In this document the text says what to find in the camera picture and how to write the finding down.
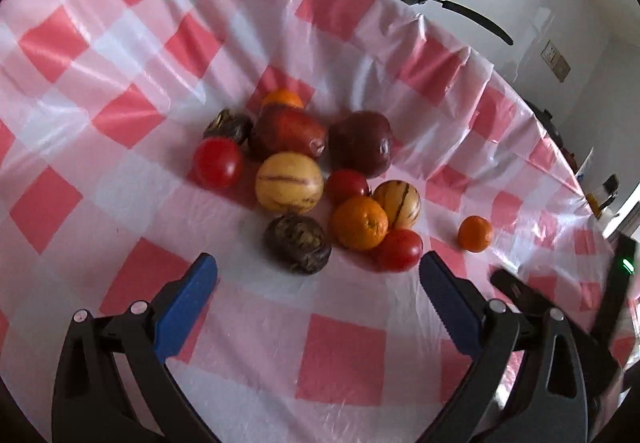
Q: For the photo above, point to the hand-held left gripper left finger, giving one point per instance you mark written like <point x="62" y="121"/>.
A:
<point x="187" y="305"/>

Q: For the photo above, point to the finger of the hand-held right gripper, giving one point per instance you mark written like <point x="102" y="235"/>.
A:
<point x="520" y="292"/>

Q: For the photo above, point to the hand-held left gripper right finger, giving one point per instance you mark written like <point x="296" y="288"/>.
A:
<point x="450" y="308"/>

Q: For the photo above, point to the small orange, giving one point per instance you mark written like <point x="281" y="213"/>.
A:
<point x="475" y="234"/>
<point x="282" y="99"/>

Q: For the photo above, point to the striped yellow pepino melon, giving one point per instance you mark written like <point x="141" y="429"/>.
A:
<point x="400" y="203"/>

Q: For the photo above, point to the large orange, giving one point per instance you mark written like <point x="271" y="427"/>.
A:
<point x="359" y="223"/>

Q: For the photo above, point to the large red tomato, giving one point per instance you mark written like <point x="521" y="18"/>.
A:
<point x="217" y="163"/>

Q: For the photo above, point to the pale yellow pepino melon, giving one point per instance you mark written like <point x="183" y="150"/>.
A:
<point x="287" y="183"/>

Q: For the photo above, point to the dark red apple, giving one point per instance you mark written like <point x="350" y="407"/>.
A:
<point x="360" y="143"/>

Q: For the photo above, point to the plastic-wrapped red apple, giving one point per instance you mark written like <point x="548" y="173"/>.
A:
<point x="285" y="133"/>

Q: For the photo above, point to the small bottle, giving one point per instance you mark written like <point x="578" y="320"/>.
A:
<point x="600" y="198"/>

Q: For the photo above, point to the dark pot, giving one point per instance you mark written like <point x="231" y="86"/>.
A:
<point x="550" y="125"/>

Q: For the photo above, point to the red white checkered tablecloth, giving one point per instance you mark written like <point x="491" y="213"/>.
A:
<point x="150" y="48"/>

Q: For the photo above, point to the wall socket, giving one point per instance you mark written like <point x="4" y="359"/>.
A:
<point x="555" y="60"/>

